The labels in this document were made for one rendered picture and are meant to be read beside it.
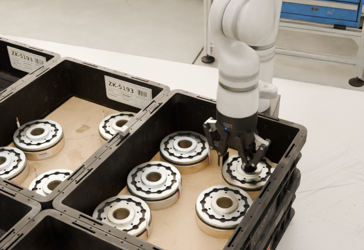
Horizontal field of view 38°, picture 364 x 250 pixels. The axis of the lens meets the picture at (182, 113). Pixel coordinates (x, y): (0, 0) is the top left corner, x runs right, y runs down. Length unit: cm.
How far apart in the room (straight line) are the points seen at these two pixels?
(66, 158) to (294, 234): 49
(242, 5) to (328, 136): 64
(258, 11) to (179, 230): 40
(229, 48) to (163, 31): 257
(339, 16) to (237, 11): 203
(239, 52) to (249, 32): 7
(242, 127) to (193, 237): 21
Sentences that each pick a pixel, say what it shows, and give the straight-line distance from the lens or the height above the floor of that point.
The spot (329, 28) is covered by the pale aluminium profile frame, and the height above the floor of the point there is 30.
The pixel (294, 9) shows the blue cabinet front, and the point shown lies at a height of 38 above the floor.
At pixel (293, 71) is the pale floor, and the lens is 305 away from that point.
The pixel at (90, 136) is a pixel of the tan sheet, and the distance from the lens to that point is 119.
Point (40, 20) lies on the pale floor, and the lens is 376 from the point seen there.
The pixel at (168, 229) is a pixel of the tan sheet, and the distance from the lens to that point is 96.
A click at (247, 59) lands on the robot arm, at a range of 89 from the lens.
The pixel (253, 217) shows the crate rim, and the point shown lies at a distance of 85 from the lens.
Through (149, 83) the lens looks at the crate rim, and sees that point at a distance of 116.
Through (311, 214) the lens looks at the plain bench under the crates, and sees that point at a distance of 119.
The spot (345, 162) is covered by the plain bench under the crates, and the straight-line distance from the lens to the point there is 134.
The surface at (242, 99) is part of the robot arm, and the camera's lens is 91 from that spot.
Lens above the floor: 154
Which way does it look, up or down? 35 degrees down
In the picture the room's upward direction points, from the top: 1 degrees counter-clockwise
